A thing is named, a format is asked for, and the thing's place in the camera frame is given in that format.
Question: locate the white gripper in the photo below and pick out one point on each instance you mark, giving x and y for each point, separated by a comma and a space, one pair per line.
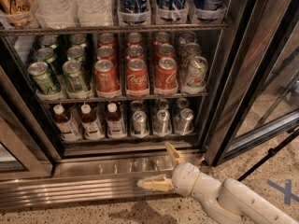
185, 177

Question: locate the silver redbull can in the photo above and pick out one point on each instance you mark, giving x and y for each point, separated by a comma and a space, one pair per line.
140, 124
162, 122
184, 124
182, 103

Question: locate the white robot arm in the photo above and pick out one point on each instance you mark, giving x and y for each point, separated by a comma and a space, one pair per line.
225, 202

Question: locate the red coca cola can right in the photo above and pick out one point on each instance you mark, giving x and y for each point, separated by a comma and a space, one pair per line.
166, 74

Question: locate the red coca cola can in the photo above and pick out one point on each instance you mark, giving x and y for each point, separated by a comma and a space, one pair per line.
166, 74
136, 75

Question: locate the red coca cola can middle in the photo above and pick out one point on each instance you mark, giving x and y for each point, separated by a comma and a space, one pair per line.
136, 75

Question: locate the white 7up can front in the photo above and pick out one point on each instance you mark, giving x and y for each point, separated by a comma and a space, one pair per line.
196, 72

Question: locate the red soda can front left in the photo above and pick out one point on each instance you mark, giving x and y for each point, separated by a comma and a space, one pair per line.
106, 76

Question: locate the open glass fridge door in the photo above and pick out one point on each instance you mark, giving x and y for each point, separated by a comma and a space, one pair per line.
247, 56

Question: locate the green can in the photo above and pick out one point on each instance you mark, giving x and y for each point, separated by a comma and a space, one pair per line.
76, 77
44, 78

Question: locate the steel fridge base grille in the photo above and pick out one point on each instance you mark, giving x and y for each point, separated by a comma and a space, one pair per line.
71, 188

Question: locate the green can front left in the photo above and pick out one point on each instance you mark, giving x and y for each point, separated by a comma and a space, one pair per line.
44, 78

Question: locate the yellow la croix can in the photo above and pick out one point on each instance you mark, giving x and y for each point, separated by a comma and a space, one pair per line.
17, 12

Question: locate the tea bottle right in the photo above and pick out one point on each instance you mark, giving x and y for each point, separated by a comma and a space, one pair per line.
115, 122

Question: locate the tea bottle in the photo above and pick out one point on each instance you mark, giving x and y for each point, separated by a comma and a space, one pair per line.
115, 122
66, 123
91, 123

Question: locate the tea bottle middle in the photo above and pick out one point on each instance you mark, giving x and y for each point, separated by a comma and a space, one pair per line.
91, 123

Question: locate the tea bottle left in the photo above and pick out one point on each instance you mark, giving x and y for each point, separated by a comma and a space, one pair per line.
66, 123

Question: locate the blue tape cross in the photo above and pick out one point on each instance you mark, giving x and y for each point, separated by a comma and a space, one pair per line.
286, 190

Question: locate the black tripod leg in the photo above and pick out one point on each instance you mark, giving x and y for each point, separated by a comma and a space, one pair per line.
272, 152

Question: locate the clear water bottle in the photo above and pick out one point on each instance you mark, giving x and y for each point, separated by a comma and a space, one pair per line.
93, 13

